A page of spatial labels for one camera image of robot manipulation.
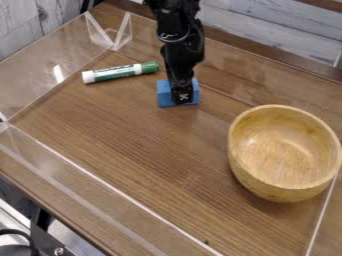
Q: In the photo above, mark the green white marker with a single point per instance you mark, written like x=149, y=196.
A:
x=119, y=72

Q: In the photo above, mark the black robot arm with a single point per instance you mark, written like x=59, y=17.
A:
x=181, y=10

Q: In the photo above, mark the clear acrylic triangular bracket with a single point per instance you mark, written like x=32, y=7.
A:
x=107, y=37

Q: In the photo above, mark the blue foam block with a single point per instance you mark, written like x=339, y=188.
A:
x=163, y=93

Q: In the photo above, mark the clear acrylic tray wall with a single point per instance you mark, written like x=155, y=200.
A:
x=112, y=220

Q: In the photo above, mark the brown wooden bowl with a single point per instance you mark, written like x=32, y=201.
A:
x=284, y=153

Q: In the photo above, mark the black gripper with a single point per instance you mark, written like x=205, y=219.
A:
x=183, y=52

